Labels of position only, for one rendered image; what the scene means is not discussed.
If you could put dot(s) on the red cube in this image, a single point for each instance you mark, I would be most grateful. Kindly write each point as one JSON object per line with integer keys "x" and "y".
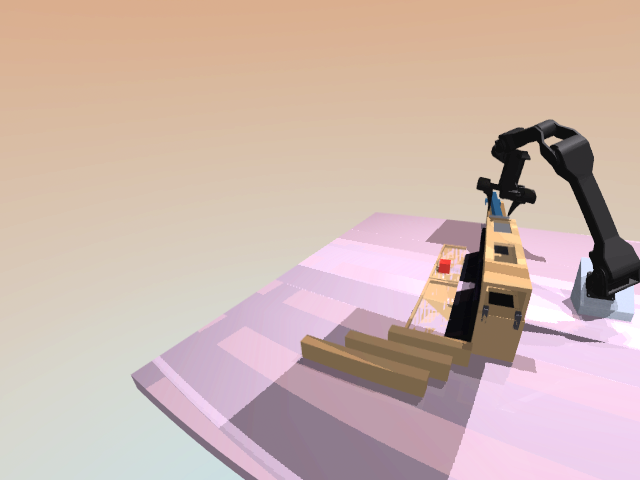
{"x": 444, "y": 266}

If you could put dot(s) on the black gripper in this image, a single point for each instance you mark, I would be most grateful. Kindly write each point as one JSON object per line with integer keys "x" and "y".
{"x": 487, "y": 187}

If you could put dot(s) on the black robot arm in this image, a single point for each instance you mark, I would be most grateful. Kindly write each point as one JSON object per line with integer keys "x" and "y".
{"x": 615, "y": 262}

